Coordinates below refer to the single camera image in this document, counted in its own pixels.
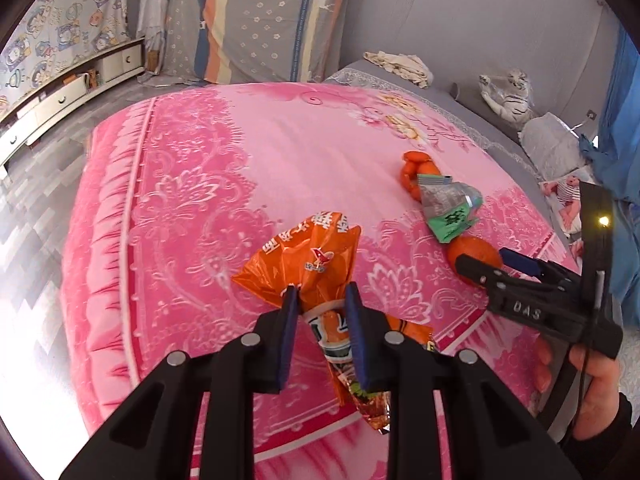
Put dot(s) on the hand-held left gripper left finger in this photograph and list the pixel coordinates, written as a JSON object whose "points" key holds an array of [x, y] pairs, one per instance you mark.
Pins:
{"points": [[289, 330]]}

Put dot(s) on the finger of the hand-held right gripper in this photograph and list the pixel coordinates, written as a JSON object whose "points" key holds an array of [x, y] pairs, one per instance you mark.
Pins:
{"points": [[477, 270], [520, 260]]}

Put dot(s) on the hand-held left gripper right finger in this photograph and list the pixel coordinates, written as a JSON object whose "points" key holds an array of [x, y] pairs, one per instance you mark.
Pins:
{"points": [[357, 330]]}

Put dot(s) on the orange fruit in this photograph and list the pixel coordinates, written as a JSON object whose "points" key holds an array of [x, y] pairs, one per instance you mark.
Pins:
{"points": [[472, 252]]}

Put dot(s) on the orange snack bag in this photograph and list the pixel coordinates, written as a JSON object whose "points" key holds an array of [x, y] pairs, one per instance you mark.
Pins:
{"points": [[305, 260]]}

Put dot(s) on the person's right forearm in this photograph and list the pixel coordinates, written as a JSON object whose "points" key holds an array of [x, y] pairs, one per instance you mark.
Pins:
{"points": [[605, 445]]}

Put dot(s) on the person's right hand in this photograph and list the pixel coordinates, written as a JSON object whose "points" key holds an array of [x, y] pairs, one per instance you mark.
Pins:
{"points": [[600, 390]]}

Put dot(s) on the green silver wrapper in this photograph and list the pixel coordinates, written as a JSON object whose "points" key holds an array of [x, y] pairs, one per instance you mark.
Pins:
{"points": [[450, 210]]}

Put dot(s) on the baby doll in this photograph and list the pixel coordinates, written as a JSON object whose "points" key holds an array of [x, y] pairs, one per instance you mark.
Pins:
{"points": [[567, 191]]}

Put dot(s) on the white pillow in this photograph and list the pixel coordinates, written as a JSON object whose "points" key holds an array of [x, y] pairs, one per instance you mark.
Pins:
{"points": [[547, 145]]}

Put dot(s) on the blue curtain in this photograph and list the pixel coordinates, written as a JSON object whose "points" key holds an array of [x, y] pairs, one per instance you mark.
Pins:
{"points": [[625, 160]]}

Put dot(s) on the white tiger plush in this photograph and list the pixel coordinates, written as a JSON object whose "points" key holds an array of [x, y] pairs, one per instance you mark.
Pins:
{"points": [[512, 97]]}

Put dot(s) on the pink floral blanket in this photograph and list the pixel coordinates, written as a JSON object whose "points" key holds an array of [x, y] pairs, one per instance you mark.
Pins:
{"points": [[200, 160]]}

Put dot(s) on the beige crumpled cloth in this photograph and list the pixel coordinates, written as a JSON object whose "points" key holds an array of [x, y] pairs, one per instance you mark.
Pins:
{"points": [[400, 65]]}

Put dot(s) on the striped floral sheet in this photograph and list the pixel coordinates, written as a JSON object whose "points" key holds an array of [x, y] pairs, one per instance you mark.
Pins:
{"points": [[260, 15]]}

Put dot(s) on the white drawer cabinet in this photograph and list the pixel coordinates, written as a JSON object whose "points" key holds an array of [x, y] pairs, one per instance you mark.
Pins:
{"points": [[65, 97]]}

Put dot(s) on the white hanging garment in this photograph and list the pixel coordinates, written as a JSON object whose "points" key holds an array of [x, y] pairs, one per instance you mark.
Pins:
{"points": [[152, 0]]}

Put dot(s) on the cartoon print curtain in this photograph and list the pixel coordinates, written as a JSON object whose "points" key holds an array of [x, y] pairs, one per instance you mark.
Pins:
{"points": [[60, 20]]}

